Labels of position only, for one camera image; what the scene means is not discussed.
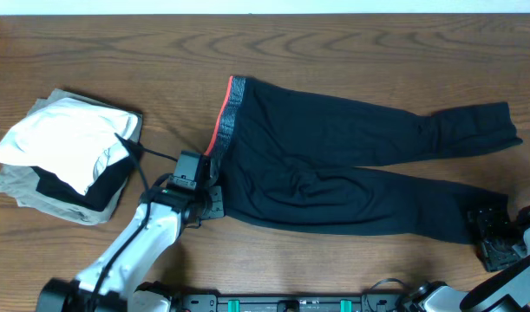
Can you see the beige folded garment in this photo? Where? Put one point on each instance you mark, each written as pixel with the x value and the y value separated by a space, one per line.
pixel 20 182

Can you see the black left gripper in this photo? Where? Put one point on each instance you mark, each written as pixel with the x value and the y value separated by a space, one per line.
pixel 215 202

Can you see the black leggings with red waistband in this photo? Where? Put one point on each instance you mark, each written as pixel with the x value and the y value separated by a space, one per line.
pixel 314 163

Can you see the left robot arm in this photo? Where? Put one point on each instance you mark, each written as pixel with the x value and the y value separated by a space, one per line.
pixel 116 281

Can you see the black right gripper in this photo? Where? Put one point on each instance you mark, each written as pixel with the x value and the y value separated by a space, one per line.
pixel 490 238

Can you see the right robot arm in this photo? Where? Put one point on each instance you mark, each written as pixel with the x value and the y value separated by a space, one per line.
pixel 507 290

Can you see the black folded garment in pile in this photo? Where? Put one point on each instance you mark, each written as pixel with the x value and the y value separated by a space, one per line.
pixel 98 195

